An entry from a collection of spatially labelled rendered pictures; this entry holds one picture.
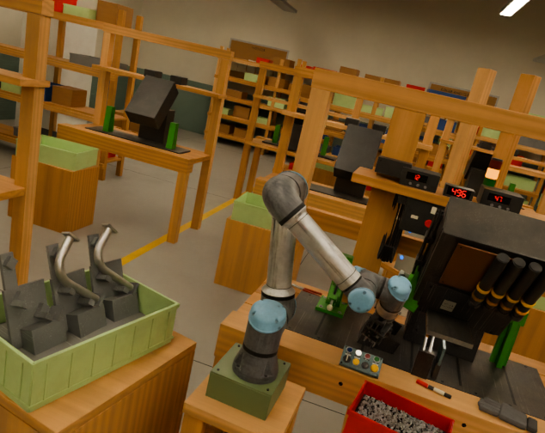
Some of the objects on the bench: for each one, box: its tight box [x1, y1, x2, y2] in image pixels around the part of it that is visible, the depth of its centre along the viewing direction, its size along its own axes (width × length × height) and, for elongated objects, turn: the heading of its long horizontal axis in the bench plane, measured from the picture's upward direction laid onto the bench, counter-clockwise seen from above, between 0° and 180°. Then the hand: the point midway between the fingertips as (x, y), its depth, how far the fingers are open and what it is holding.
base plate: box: [285, 290, 545, 426], centre depth 211 cm, size 42×110×2 cm, turn 36°
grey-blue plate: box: [431, 339, 446, 380], centre depth 192 cm, size 10×2×14 cm, turn 126°
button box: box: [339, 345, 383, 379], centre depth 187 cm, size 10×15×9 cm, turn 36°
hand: (372, 338), depth 180 cm, fingers closed
